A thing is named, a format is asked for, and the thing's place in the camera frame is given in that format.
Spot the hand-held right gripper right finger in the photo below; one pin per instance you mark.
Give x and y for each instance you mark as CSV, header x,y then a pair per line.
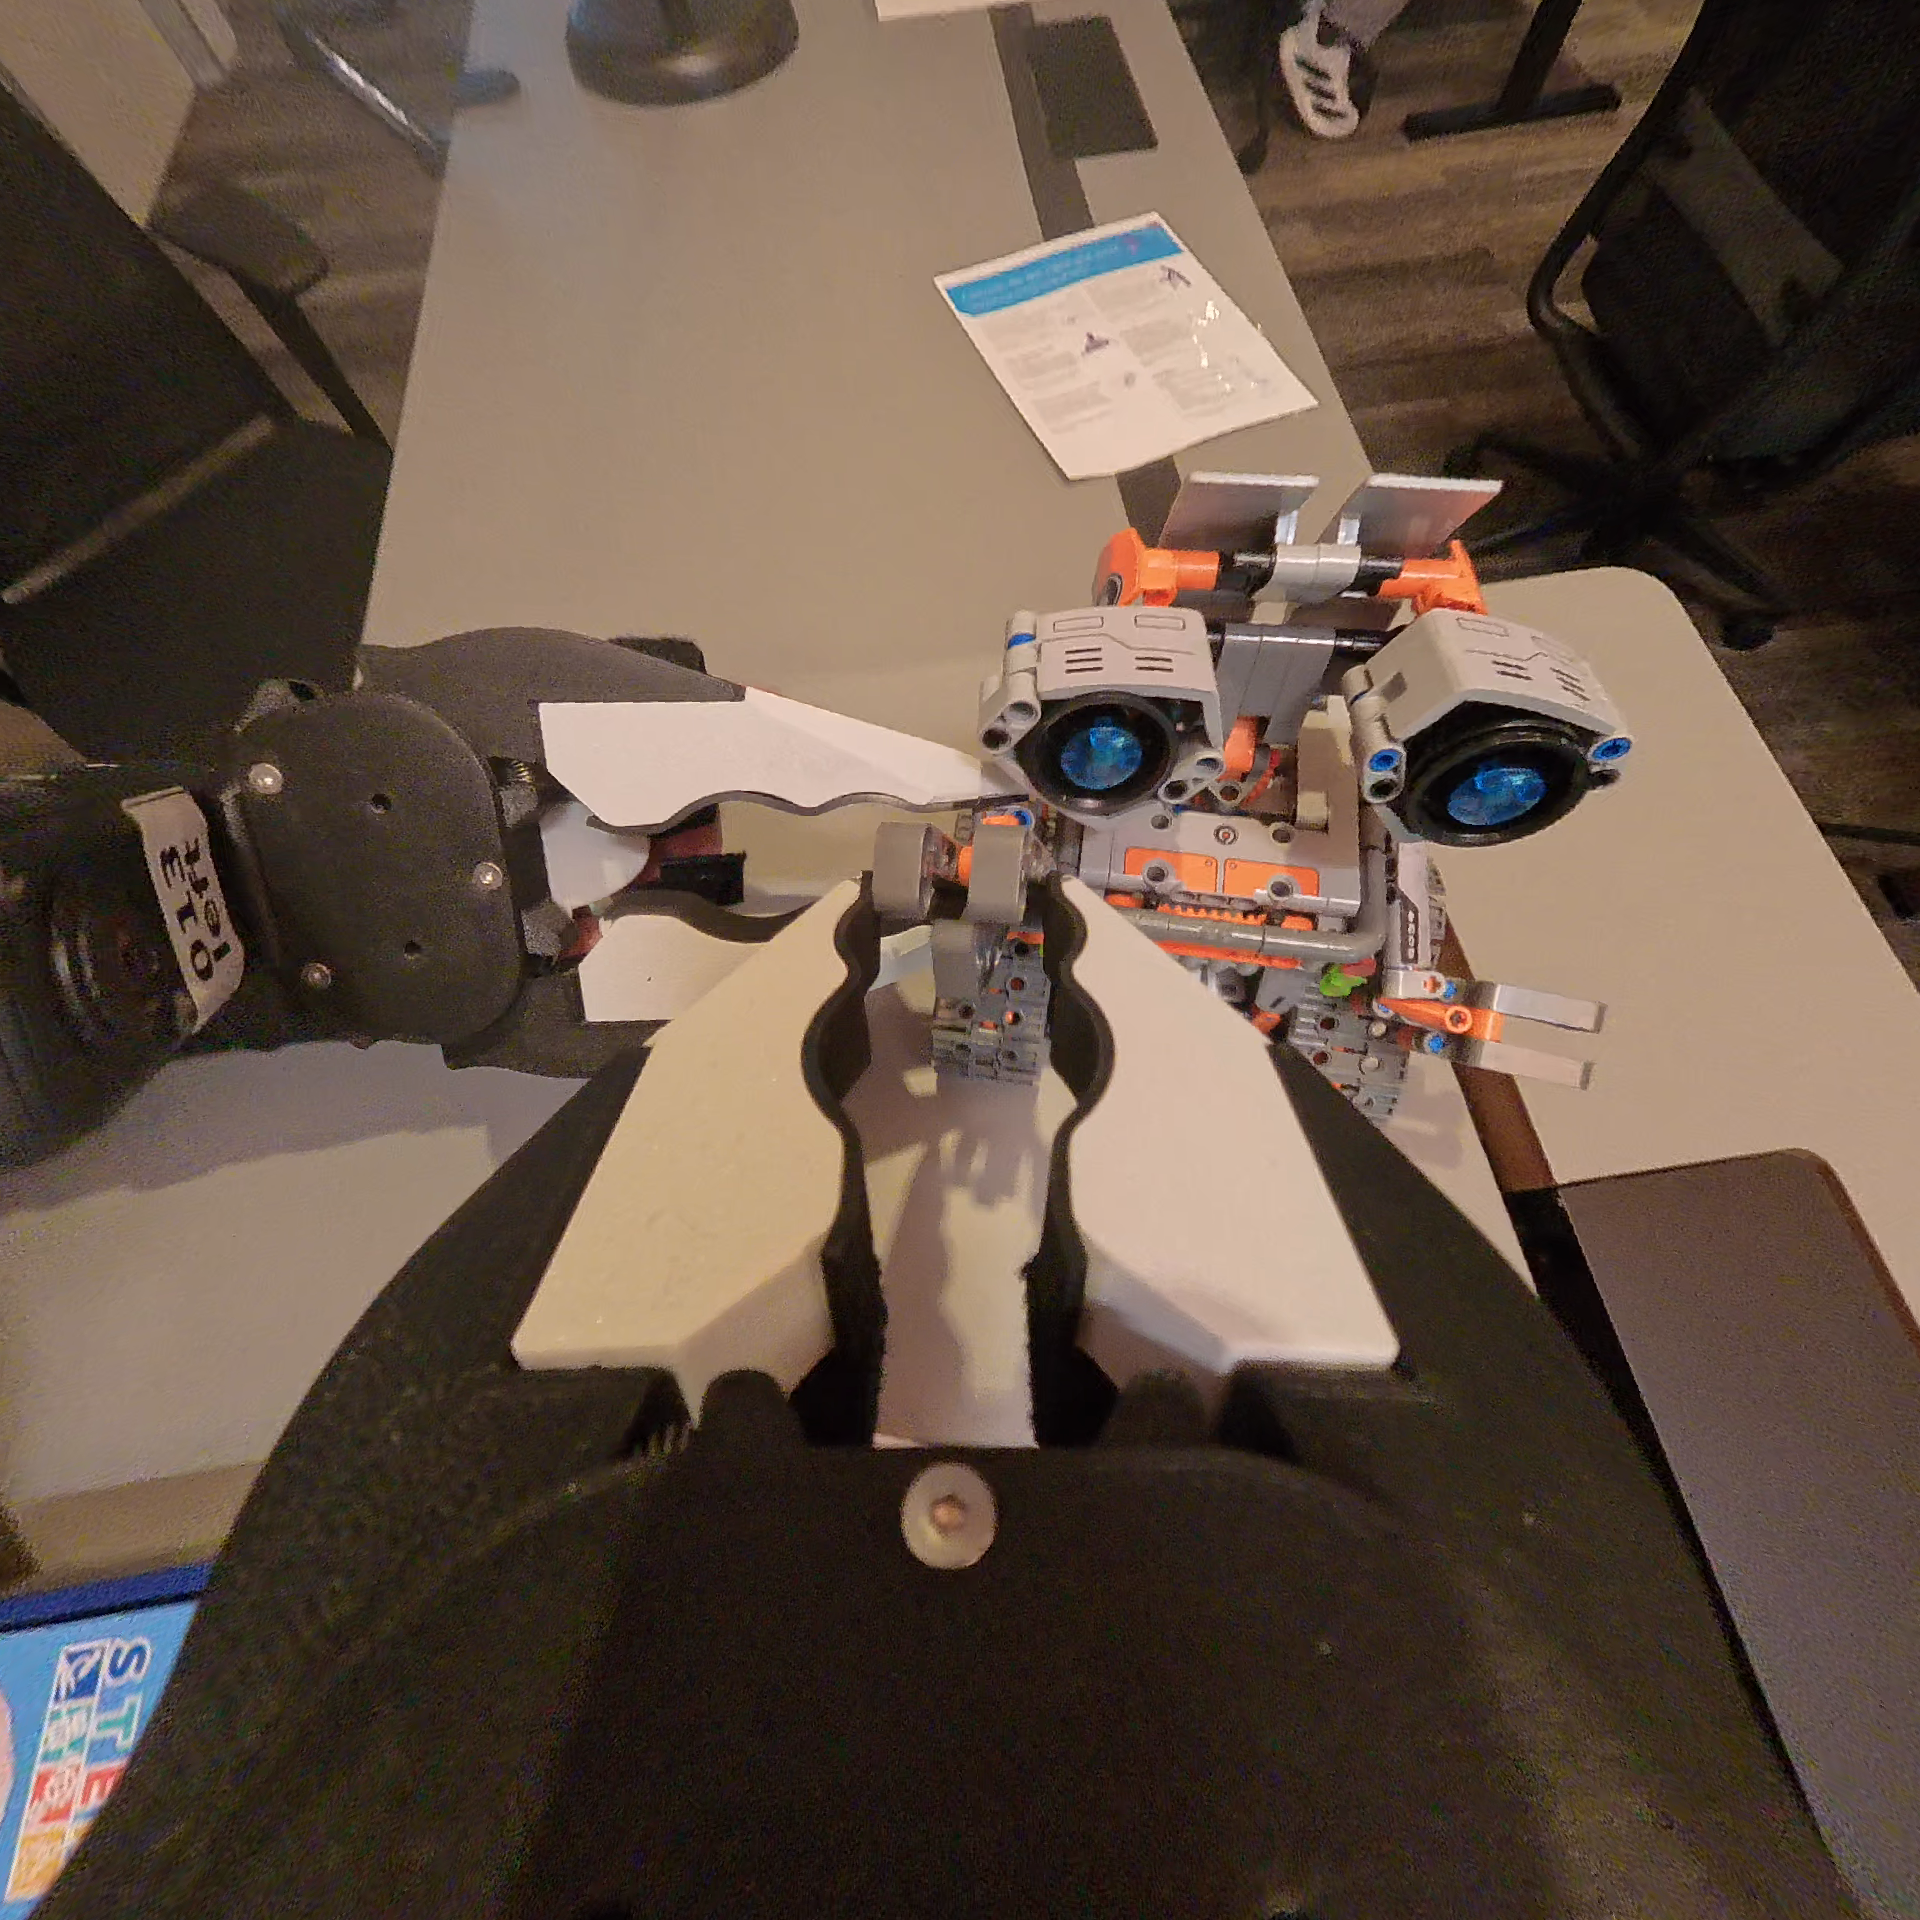
x,y
1228,1200

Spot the blue header printed sheet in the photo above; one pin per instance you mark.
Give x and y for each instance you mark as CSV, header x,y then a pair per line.
x,y
1125,360

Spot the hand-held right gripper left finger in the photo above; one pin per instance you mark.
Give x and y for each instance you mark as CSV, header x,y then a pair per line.
x,y
690,1200

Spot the black orange tracked toy robot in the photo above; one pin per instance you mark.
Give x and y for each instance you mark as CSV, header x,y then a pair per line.
x,y
1228,871

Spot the blue robot kit box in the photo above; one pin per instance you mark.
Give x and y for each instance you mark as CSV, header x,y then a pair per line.
x,y
76,1724

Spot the black square table cover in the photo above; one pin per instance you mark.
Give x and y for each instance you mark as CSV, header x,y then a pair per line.
x,y
1091,88

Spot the black table leg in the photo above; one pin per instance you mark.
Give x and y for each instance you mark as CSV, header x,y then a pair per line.
x,y
1530,105

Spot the white barcode sheet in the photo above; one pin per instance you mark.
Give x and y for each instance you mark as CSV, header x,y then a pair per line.
x,y
945,8

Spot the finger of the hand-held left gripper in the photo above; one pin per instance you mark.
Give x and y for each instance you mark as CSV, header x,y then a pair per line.
x,y
644,975
673,748

